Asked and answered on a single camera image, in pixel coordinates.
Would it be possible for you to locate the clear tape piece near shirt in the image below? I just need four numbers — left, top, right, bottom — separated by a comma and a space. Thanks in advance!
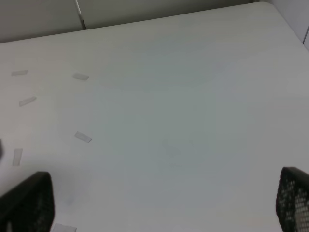
19, 96, 37, 107

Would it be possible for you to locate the clear tape piece far right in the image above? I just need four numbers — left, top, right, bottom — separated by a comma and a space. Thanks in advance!
72, 73, 89, 81

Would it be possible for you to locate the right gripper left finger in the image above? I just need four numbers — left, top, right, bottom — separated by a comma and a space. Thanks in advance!
0, 172, 55, 232

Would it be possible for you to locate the clear tape piece right edge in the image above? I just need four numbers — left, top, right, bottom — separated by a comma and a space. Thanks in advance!
74, 132, 92, 143

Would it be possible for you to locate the clear tape piece upright centre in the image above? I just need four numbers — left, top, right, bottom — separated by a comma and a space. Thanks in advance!
13, 148, 23, 166

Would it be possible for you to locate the clear tape piece top centre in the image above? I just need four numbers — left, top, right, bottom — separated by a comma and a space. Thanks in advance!
11, 70, 28, 76

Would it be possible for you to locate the clear tape piece lower right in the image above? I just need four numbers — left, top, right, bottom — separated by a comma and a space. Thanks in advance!
52, 223, 77, 232

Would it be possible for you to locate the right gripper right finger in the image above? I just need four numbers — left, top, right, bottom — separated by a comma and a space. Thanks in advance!
276, 167, 309, 232

